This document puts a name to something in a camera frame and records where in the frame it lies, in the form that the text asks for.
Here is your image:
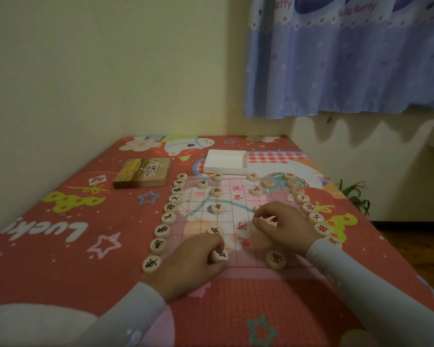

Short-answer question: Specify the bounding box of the person's left hand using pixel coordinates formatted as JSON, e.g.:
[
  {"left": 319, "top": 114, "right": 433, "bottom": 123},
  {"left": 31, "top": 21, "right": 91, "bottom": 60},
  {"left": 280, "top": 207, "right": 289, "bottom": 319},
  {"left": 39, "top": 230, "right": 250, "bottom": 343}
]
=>
[{"left": 145, "top": 233, "right": 228, "bottom": 304}]

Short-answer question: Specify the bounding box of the person's right hand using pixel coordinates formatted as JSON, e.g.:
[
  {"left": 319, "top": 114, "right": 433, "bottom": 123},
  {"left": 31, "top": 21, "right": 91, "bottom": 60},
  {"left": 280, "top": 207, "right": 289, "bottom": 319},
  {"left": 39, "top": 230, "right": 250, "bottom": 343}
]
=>
[{"left": 252, "top": 201, "right": 316, "bottom": 257}]

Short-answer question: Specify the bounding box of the person's right forearm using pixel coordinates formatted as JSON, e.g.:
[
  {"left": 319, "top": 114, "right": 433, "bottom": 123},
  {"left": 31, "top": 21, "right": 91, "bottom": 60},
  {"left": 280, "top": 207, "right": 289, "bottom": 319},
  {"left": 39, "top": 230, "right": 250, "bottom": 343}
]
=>
[{"left": 305, "top": 238, "right": 434, "bottom": 347}]

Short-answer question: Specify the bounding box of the person's left forearm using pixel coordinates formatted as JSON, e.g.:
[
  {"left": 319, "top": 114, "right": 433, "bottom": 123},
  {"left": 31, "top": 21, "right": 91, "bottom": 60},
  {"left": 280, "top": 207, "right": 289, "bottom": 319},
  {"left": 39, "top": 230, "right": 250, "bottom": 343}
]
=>
[{"left": 68, "top": 282, "right": 168, "bottom": 347}]

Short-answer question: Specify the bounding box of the translucent red-grid chess board sheet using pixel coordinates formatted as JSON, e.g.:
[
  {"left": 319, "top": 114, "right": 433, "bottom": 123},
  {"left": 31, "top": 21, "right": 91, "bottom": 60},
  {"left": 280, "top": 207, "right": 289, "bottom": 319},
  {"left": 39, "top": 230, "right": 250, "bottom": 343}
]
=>
[{"left": 171, "top": 175, "right": 312, "bottom": 268}]

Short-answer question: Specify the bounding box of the row of red-marked chess pieces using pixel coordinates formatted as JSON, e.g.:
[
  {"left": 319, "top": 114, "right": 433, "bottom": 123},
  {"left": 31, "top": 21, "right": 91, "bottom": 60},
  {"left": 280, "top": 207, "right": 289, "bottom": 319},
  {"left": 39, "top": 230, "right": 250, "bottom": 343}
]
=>
[{"left": 283, "top": 172, "right": 343, "bottom": 250}]

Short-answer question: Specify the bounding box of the row of black-marked chess pieces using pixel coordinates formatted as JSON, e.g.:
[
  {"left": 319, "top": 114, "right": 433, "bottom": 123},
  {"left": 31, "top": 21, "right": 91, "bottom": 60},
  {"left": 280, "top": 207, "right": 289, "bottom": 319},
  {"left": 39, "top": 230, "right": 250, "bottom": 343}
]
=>
[{"left": 142, "top": 173, "right": 189, "bottom": 275}]

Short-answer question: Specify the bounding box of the white open box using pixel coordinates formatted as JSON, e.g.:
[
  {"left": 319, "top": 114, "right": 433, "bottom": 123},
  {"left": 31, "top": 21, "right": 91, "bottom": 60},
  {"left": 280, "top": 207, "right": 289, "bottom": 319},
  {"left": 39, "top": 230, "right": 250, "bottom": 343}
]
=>
[{"left": 203, "top": 149, "right": 248, "bottom": 176}]

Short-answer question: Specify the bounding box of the green leafy plant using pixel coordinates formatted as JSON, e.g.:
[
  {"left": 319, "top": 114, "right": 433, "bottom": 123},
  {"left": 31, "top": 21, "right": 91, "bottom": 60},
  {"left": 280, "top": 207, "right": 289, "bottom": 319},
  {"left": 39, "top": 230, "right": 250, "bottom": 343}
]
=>
[{"left": 334, "top": 179, "right": 372, "bottom": 217}]

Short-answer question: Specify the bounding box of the brown chess box lid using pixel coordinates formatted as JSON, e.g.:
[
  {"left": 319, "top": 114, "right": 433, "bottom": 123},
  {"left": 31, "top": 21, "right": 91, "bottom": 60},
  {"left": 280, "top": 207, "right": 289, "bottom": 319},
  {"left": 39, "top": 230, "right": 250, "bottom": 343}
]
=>
[{"left": 112, "top": 157, "right": 172, "bottom": 190}]

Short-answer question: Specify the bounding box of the red cartoon-print cloth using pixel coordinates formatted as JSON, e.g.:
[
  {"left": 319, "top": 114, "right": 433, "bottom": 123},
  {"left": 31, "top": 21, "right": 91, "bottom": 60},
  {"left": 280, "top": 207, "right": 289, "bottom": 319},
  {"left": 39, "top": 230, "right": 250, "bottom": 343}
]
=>
[{"left": 0, "top": 135, "right": 434, "bottom": 347}]

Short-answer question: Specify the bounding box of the blue patterned curtain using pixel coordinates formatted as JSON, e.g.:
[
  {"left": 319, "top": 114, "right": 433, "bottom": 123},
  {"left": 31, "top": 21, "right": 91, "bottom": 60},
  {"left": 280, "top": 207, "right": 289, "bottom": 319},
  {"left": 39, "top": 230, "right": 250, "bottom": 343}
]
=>
[{"left": 243, "top": 0, "right": 434, "bottom": 118}]

